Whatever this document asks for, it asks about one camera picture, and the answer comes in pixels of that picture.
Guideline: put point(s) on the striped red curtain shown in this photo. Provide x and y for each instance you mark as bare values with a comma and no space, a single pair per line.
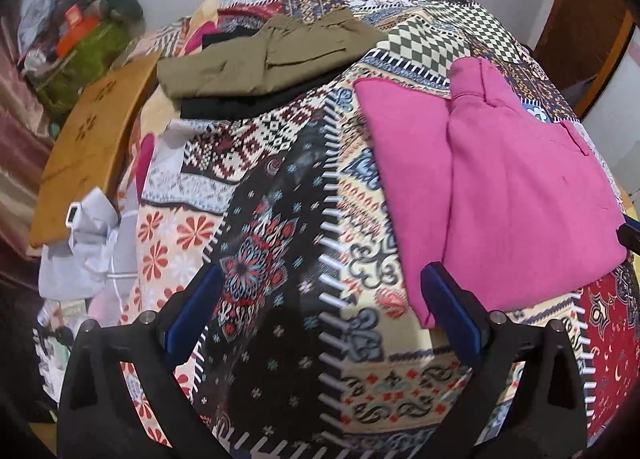
15,164

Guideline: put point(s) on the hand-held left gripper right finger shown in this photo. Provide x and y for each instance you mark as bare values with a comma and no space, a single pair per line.
450,311

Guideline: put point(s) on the black cloth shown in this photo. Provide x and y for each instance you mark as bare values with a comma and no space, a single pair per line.
240,104

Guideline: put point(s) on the patchwork printed blanket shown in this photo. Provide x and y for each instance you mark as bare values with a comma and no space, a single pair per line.
280,219

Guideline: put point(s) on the green patterned bag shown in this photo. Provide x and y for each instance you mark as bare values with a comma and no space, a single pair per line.
85,61

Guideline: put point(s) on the orange box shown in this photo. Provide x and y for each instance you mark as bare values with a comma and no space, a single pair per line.
72,31

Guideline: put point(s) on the red patterned cloth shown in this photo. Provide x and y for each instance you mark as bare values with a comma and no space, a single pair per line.
245,14

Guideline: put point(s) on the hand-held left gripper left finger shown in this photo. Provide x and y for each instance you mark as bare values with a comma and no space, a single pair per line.
195,311

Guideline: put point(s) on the crumpled white plastic bag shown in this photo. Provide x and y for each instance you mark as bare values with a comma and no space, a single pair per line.
35,14

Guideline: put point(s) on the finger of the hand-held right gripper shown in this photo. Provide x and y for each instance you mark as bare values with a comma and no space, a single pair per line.
631,236

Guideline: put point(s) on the pink pants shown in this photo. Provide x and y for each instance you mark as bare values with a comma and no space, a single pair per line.
500,199

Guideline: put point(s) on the wooden door frame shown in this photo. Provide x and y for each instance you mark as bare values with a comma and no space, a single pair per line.
575,14

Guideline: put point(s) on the olive green pants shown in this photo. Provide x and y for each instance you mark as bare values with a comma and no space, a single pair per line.
225,69

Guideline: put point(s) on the yellow bed sheet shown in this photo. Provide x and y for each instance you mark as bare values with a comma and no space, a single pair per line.
632,206

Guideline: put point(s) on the brown wooden board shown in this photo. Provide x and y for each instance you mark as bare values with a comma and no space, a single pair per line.
85,149

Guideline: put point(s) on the white plastic clip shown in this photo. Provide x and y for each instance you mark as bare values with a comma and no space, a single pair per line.
74,215

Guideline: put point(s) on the grey plastic bag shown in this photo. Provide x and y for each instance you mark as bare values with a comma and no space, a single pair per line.
75,264

